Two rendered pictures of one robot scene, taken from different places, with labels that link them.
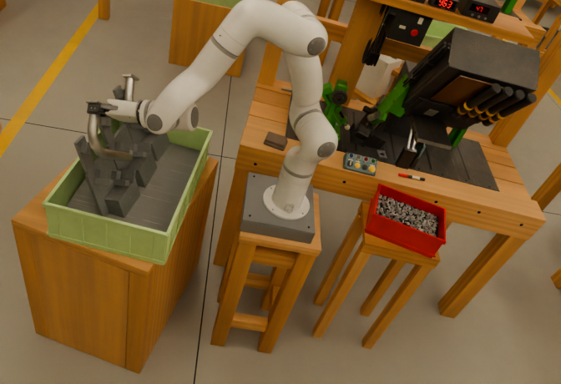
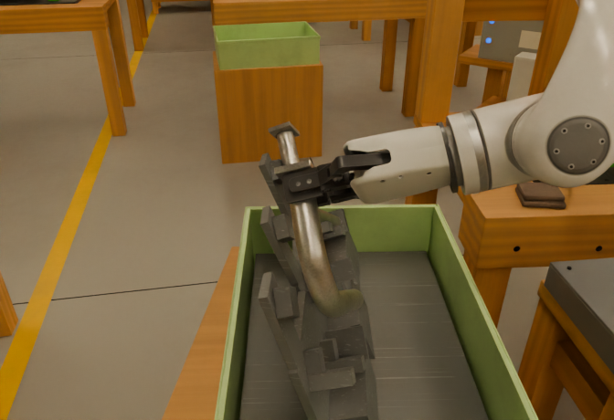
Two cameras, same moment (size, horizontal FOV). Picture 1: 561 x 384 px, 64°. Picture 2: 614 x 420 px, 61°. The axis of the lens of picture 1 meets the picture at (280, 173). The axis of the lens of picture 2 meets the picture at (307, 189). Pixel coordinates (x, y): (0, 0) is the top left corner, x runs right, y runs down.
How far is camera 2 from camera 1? 1.00 m
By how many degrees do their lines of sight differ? 10
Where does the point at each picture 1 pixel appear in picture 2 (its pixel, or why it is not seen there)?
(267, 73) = (436, 103)
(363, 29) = not seen: outside the picture
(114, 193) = (343, 396)
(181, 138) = (377, 236)
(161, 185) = (401, 343)
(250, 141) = (498, 207)
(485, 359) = not seen: outside the picture
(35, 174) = (88, 381)
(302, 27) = not seen: outside the picture
